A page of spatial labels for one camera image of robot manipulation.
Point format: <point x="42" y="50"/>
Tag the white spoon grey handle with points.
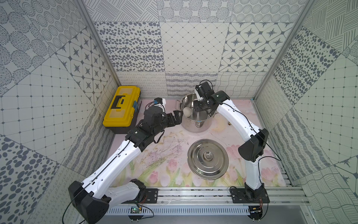
<point x="187" y="111"/>

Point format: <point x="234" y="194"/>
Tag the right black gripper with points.
<point x="197" y="108"/>

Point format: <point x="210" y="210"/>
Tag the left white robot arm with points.
<point x="93" y="197"/>

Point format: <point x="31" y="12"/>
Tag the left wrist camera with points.
<point x="160" y="102"/>

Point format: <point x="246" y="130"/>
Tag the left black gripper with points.
<point x="170" y="119"/>

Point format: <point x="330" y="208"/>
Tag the yellow black toolbox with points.
<point x="123" y="111"/>

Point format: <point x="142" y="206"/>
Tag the stainless steel pot lid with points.
<point x="207" y="159"/>

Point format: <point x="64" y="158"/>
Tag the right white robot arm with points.
<point x="255" y="140"/>

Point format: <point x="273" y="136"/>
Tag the aluminium mounting rail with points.
<point x="206" y="201"/>

